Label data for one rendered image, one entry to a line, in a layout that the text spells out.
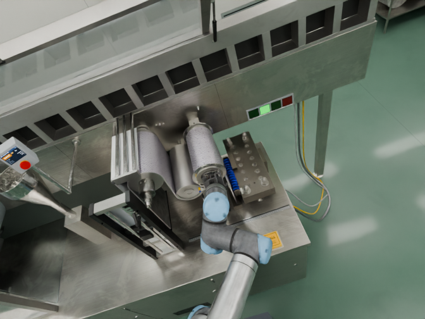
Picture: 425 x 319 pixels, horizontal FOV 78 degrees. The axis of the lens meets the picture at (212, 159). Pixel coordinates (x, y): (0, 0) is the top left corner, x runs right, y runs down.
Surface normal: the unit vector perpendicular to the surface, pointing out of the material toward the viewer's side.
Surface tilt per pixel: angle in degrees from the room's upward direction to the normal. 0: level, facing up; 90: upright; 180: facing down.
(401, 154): 0
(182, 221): 0
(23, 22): 90
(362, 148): 0
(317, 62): 90
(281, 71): 90
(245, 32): 90
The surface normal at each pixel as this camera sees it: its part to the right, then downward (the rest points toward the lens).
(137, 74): 0.22, 0.74
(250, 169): -0.26, -0.58
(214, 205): 0.00, 0.20
